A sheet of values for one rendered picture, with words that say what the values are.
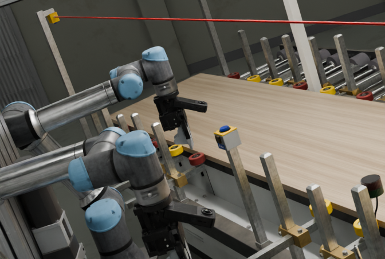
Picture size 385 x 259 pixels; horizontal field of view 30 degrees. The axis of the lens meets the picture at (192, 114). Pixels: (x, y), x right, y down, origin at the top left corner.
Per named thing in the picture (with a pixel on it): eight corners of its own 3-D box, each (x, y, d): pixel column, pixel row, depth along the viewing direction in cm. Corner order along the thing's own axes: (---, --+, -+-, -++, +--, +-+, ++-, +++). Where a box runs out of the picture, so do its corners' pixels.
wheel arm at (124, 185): (110, 198, 359) (107, 191, 358) (108, 197, 362) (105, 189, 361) (184, 161, 375) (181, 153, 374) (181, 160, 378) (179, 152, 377)
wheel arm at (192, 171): (129, 211, 337) (126, 203, 336) (126, 209, 340) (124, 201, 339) (206, 171, 353) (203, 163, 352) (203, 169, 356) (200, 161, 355)
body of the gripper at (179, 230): (152, 244, 164) (134, 198, 160) (188, 234, 163) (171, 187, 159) (150, 261, 156) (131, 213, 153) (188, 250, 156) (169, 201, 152)
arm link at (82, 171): (88, 179, 165) (133, 167, 162) (75, 200, 154) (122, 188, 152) (76, 148, 162) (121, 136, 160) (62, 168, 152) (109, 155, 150)
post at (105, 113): (128, 180, 421) (99, 106, 408) (126, 179, 424) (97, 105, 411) (133, 177, 423) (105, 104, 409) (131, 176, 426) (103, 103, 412)
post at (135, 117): (162, 197, 377) (132, 114, 363) (160, 196, 380) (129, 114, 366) (168, 195, 378) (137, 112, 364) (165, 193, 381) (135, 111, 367)
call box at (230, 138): (227, 153, 273) (222, 134, 271) (219, 150, 280) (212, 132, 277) (242, 145, 276) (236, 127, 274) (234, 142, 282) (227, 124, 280)
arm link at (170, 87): (174, 74, 238) (173, 80, 230) (179, 86, 239) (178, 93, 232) (153, 81, 239) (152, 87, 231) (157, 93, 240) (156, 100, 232)
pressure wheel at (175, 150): (184, 161, 381) (177, 141, 378) (190, 164, 374) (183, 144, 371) (171, 167, 379) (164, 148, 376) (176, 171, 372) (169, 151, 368)
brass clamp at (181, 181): (179, 188, 344) (175, 179, 342) (167, 183, 356) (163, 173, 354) (189, 183, 346) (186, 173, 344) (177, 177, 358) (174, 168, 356)
